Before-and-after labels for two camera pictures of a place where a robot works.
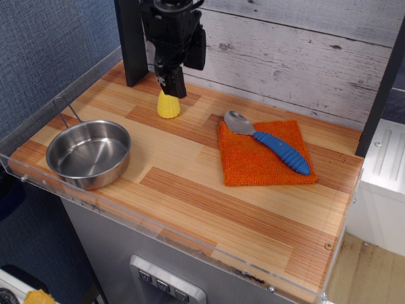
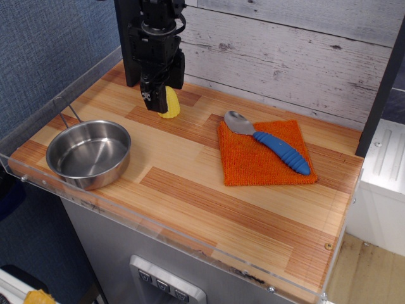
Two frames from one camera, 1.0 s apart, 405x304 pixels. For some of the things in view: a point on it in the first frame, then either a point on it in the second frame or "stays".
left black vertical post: x=131 y=28 stays
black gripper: x=169 y=25 to x=155 y=42
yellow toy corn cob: x=168 y=106 stays
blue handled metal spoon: x=238 y=123 stays
